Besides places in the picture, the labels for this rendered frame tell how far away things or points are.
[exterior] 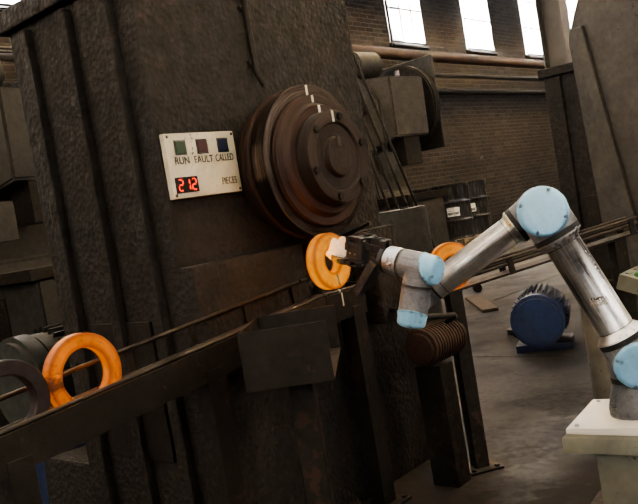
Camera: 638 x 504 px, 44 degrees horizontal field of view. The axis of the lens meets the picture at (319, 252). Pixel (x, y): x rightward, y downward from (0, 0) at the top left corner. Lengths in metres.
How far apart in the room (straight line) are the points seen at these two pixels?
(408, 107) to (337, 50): 7.65
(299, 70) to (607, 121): 2.57
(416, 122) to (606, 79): 5.91
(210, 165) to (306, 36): 0.68
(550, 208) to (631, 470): 0.70
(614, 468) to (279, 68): 1.54
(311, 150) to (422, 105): 8.48
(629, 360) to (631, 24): 3.09
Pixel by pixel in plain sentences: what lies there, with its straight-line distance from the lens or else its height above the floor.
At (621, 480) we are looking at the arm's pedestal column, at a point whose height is 0.17.
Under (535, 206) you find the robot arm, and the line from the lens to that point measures 1.92.
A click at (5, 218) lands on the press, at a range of 6.35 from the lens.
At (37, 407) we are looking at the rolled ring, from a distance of 1.82.
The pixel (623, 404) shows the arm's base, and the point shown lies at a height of 0.36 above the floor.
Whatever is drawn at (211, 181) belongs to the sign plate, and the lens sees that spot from 2.29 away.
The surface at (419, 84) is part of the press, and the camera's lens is 10.76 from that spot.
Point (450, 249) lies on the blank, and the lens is 2.71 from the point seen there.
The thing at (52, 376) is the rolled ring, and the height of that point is 0.71.
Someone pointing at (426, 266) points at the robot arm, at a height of 0.79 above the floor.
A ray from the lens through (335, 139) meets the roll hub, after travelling 2.37.
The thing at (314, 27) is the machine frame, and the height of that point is 1.58.
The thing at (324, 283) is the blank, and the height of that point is 0.77.
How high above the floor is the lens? 0.97
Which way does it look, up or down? 3 degrees down
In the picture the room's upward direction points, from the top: 10 degrees counter-clockwise
